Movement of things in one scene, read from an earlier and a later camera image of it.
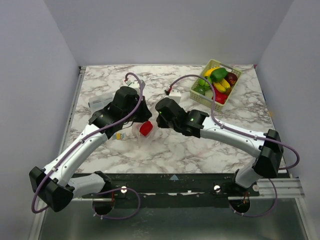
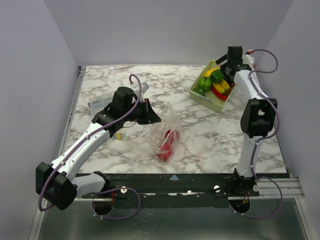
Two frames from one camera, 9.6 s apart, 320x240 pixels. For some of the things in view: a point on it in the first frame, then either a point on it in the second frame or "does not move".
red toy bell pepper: (146, 128) to (166, 151)
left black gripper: (146, 114) does not move
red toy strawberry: (220, 97) to (172, 136)
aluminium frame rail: (286, 188) does not move
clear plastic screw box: (98, 102) does not move
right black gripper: (160, 120) to (227, 69)
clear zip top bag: (145, 142) to (165, 135)
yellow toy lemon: (209, 71) does not move
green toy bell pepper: (218, 74) does not move
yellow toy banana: (222, 86) does not move
